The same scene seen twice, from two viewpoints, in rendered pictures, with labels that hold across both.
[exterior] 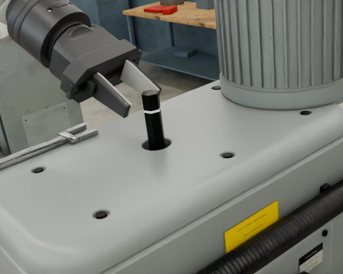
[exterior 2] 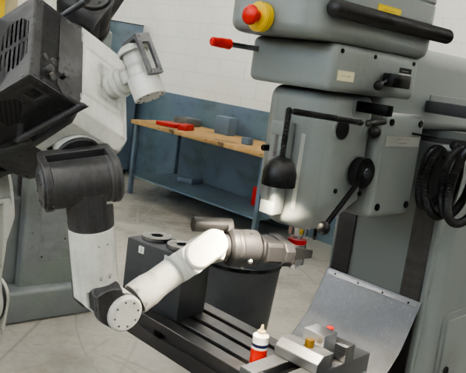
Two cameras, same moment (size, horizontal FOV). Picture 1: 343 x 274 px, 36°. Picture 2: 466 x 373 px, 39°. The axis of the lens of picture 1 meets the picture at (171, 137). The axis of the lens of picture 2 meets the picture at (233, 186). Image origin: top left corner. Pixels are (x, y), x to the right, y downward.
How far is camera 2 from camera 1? 1.13 m
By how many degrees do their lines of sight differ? 17
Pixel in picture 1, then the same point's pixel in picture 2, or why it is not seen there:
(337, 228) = (418, 75)
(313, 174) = (417, 12)
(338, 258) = (414, 98)
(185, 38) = (191, 167)
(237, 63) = not seen: outside the picture
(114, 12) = not seen: hidden behind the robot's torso
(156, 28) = (159, 152)
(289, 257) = (396, 61)
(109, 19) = not seen: hidden behind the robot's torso
